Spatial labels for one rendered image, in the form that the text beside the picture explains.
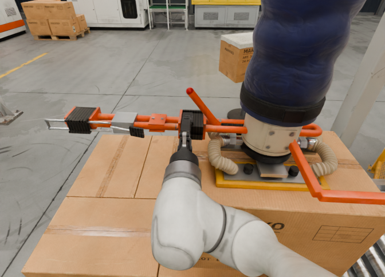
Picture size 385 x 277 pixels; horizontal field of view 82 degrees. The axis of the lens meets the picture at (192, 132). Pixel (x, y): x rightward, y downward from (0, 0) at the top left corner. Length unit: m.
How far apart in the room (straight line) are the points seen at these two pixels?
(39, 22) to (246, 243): 7.63
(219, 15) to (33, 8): 5.18
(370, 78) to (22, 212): 2.86
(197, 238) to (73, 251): 0.93
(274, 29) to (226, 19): 7.49
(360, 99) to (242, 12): 6.36
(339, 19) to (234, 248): 0.48
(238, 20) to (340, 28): 7.55
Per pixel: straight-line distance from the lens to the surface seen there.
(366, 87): 2.07
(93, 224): 1.33
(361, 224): 0.83
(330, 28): 0.55
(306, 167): 0.62
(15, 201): 2.49
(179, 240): 0.40
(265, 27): 0.57
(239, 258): 0.47
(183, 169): 0.49
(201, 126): 0.66
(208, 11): 7.98
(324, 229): 0.81
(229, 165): 0.67
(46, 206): 2.30
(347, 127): 2.22
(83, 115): 0.76
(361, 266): 1.35
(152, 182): 1.41
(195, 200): 0.45
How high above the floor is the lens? 1.60
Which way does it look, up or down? 36 degrees down
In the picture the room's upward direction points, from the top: straight up
